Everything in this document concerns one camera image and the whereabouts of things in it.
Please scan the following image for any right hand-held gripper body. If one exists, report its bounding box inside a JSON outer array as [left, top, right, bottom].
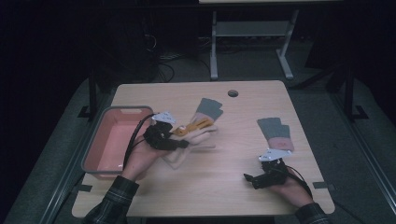
[[258, 148, 293, 189]]

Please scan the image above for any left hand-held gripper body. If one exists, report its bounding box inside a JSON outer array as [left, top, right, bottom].
[[143, 111, 177, 152]]

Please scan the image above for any beige and yellow knit glove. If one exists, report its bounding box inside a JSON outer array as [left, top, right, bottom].
[[172, 117, 216, 137]]

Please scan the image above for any pink plastic bin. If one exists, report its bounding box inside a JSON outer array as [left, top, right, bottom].
[[81, 105, 155, 181]]

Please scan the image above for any person's right hand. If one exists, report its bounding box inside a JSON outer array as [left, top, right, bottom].
[[270, 169, 314, 209]]

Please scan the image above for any person's left hand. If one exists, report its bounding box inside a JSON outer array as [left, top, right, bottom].
[[120, 144, 169, 182]]

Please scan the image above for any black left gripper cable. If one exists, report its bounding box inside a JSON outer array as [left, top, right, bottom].
[[122, 113, 157, 171]]

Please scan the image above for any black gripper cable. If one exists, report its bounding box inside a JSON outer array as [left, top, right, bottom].
[[122, 113, 157, 171], [281, 166, 314, 200]]

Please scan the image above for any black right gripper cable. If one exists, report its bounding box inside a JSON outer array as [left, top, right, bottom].
[[281, 166, 314, 200]]

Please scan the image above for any bundle of floor cables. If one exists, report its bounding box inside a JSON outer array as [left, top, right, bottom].
[[153, 52, 188, 83]]

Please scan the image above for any black metal stand post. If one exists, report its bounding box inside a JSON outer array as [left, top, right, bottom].
[[78, 69, 98, 120], [344, 63, 370, 122]]

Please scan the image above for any metal floor rail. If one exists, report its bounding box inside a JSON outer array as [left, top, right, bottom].
[[330, 92, 396, 206], [38, 124, 104, 224]]

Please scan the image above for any grey metal desk frame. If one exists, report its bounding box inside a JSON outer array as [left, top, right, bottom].
[[209, 8, 300, 81]]

